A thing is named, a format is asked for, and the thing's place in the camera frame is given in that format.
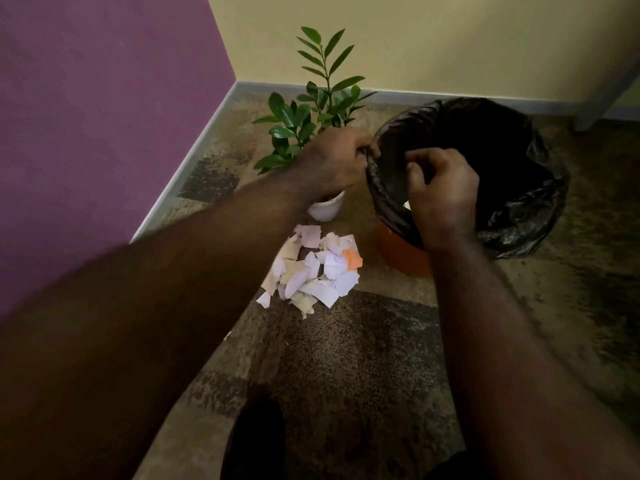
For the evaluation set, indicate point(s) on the person's left forearm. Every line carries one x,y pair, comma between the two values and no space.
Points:
150,314

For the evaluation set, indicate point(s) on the person's dark shoe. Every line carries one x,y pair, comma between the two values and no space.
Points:
255,439

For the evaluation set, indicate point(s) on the person's right forearm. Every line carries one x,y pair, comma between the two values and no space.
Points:
520,369

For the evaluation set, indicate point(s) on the green leafy plant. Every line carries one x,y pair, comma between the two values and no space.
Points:
310,109

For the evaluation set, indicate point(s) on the orange waste bin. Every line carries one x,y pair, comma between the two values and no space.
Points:
402,257

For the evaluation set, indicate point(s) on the grey furniture leg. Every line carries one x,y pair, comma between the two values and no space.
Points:
607,94

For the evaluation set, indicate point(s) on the person's right hand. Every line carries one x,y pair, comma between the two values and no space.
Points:
445,199

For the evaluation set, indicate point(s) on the person's right thumb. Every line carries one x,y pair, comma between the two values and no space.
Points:
416,182

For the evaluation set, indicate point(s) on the white plant pot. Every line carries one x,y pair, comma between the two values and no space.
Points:
326,208

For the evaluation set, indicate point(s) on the person's left hand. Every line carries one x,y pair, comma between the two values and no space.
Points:
327,162

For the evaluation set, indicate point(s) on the person's left fingers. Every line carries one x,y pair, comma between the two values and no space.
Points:
364,147

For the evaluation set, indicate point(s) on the black plastic bin bag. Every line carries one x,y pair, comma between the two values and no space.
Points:
500,164

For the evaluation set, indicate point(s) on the pile of torn paper scraps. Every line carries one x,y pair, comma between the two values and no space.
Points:
312,272

